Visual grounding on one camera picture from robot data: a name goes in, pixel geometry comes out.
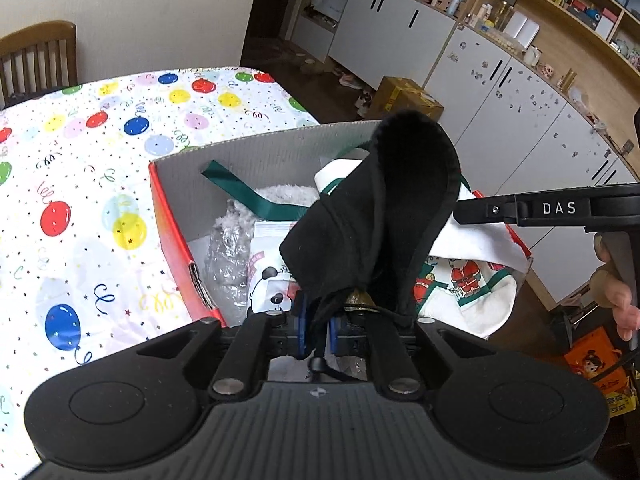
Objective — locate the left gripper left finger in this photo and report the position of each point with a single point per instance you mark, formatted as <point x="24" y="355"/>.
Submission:
<point x="245" y="352"/>

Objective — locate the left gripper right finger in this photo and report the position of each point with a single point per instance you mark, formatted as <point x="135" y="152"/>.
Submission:
<point x="372" y="336"/>

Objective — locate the panda print packet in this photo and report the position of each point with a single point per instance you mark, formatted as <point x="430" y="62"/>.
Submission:
<point x="270" y="285"/>

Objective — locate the christmas print fabric bag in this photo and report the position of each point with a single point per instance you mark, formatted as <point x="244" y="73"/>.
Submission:
<point x="470" y="278"/>

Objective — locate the bubble wrap sheet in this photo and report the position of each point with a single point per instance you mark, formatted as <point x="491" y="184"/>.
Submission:
<point x="225" y="270"/>

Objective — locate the black drawstring pouch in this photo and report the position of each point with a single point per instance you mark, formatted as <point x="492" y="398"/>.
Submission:
<point x="374" y="231"/>

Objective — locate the person's right hand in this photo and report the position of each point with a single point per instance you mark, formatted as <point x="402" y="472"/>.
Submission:
<point x="611" y="292"/>

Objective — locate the red white cardboard box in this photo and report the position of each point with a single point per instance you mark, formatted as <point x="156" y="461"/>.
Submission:
<point x="187" y="204"/>

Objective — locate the balloon print tablecloth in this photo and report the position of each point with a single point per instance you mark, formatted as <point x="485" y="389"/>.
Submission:
<point x="82" y="271"/>

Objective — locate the brown cardboard box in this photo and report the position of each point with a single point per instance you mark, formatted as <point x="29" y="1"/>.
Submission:
<point x="396" y="93"/>

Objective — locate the brown wooden chair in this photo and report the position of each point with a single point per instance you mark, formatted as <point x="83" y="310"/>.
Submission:
<point x="38" y="60"/>

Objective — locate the white wall cabinets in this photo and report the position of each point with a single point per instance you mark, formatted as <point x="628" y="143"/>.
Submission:
<point x="534" y="96"/>

